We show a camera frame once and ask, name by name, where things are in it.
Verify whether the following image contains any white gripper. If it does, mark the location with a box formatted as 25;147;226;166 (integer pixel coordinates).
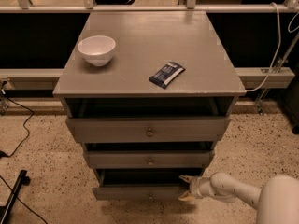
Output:
178;175;206;202

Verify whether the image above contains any grey bottom drawer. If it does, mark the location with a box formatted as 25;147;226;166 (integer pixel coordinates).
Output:
93;168;203;200

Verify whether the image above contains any grey drawer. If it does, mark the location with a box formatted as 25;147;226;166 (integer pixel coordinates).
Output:
66;117;230;143
83;150;215;169
93;168;203;200

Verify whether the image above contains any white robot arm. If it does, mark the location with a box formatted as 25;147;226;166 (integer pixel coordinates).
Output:
179;172;299;224

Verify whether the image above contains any grey middle drawer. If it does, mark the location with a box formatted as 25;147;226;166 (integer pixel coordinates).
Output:
83;150;215;169

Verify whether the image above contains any grey top drawer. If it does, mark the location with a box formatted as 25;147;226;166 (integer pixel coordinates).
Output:
66;117;230;143

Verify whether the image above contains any grey wooden drawer cabinet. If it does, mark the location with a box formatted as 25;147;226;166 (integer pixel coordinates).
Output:
52;10;247;185

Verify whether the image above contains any blue snack packet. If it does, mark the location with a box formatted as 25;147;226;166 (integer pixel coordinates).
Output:
149;62;185;89

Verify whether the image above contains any metal diagonal strut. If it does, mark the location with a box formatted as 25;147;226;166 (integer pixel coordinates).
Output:
255;32;299;115

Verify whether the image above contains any black stand leg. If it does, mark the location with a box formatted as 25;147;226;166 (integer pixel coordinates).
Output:
0;170;30;224

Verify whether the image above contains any white ceramic bowl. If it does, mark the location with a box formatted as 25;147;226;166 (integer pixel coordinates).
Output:
78;35;116;66

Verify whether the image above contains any white cable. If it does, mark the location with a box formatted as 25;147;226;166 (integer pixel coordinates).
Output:
245;2;282;93

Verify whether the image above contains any thin black cable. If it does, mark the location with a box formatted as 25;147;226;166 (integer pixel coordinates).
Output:
0;175;50;224

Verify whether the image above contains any black floor cable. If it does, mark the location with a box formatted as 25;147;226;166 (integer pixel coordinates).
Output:
0;87;36;159

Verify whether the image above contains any metal railing frame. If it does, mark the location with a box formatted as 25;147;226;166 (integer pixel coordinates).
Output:
0;0;299;13

